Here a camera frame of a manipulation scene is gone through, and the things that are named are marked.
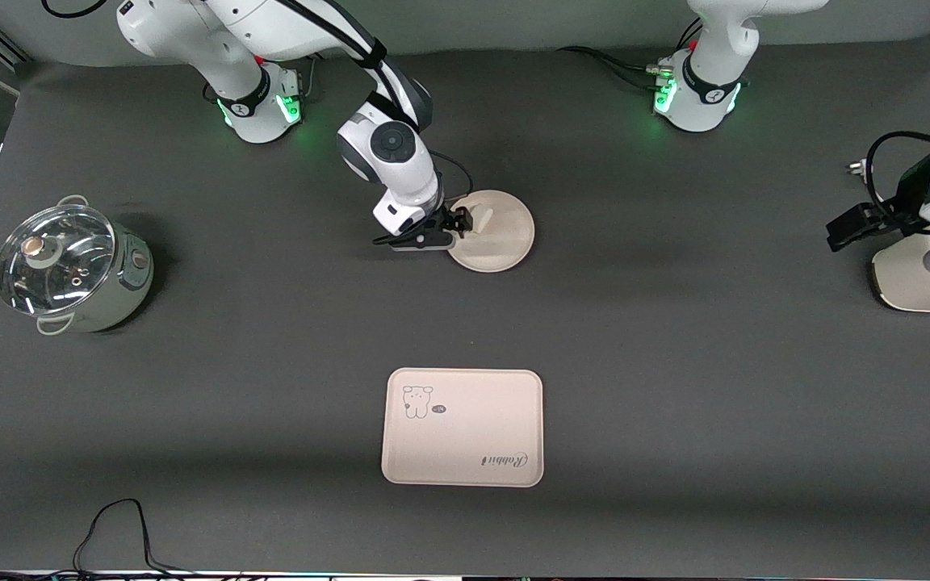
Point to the small white bun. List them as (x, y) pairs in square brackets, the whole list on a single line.
[(483, 219)]

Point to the cream rabbit print tray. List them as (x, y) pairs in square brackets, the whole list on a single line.
[(465, 440)]

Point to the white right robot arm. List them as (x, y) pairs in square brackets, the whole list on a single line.
[(231, 48)]

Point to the round cream plate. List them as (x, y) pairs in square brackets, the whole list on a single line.
[(505, 242)]

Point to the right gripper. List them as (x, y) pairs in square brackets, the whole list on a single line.
[(453, 219)]

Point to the steel pot with lid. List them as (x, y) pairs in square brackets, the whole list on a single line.
[(130, 282)]

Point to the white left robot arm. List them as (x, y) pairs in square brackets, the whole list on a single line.
[(711, 89)]

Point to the glass pot lid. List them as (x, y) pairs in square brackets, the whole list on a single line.
[(57, 262)]

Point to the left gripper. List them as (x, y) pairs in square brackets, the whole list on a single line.
[(905, 196)]

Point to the white power plug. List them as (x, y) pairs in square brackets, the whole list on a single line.
[(856, 167)]

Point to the white electric appliance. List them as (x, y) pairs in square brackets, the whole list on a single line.
[(909, 286)]

